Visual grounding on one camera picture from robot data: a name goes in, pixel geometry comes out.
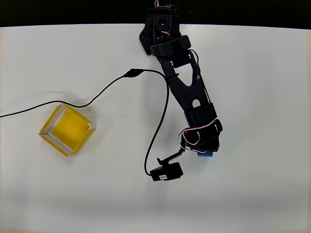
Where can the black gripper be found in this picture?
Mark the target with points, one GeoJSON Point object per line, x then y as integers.
{"type": "Point", "coordinates": [208, 147]}

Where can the blue rectangular block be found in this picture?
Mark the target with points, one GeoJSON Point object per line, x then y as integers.
{"type": "Point", "coordinates": [205, 154]}

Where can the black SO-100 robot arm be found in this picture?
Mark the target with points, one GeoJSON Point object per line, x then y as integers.
{"type": "Point", "coordinates": [187, 94]}

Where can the yellow open paper box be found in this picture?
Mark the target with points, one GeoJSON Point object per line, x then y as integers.
{"type": "Point", "coordinates": [69, 128]}

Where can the black webcam on bracket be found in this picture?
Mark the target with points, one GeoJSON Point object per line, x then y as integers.
{"type": "Point", "coordinates": [168, 171]}

